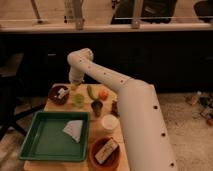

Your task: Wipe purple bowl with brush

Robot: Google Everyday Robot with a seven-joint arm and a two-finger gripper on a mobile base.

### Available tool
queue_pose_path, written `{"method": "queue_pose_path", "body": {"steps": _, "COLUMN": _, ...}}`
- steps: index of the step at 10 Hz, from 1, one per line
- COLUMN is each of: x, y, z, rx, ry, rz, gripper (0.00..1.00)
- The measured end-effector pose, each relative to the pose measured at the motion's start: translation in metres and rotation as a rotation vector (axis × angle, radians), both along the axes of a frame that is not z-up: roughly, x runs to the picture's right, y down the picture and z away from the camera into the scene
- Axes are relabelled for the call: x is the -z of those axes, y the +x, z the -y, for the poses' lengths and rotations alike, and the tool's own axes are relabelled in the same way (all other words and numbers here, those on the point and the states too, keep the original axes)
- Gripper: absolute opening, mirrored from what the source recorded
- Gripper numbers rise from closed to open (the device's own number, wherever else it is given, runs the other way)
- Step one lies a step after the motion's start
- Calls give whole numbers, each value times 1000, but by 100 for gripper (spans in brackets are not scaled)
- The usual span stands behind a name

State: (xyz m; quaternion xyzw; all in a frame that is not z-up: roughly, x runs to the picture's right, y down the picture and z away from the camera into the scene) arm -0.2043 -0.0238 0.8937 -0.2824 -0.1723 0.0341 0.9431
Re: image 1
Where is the white brush in bowl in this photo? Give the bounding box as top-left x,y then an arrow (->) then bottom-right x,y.
57,88 -> 68,99

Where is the small green bowl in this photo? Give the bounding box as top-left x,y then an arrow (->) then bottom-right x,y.
73,94 -> 84,108

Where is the green cucumber toy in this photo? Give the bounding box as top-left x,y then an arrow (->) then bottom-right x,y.
87,85 -> 98,100

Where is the orange carrot toy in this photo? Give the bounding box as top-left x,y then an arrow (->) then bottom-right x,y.
99,89 -> 109,100

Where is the green plastic tray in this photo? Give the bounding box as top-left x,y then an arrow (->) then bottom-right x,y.
19,111 -> 90,162

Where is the dark metal cup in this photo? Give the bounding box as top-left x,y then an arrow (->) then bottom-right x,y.
91,100 -> 103,117

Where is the white folded cloth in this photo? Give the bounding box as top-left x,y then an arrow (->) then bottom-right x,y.
63,120 -> 83,143

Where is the white cup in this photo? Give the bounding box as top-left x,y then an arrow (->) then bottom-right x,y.
101,115 -> 119,132

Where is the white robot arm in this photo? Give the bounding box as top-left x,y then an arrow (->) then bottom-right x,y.
67,48 -> 178,171

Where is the orange bowl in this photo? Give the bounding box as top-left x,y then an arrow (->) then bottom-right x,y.
89,137 -> 120,171

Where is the small brown object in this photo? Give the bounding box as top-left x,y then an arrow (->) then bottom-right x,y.
111,101 -> 119,117

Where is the white sponge block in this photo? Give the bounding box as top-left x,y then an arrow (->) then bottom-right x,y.
95,138 -> 118,164

